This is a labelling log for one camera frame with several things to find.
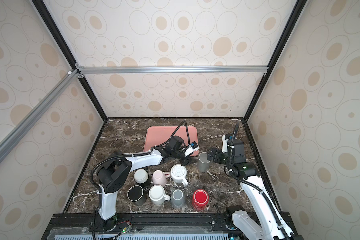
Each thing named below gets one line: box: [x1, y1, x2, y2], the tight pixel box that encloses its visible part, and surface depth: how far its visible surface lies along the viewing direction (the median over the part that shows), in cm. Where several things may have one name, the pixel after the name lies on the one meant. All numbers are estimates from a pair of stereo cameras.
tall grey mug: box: [197, 152, 211, 173], surface depth 87 cm
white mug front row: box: [148, 184, 171, 205], surface depth 78 cm
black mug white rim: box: [127, 185, 147, 206], surface depth 76 cm
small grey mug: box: [171, 189, 186, 208], surface depth 76 cm
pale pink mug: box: [152, 170, 171, 187], surface depth 82 cm
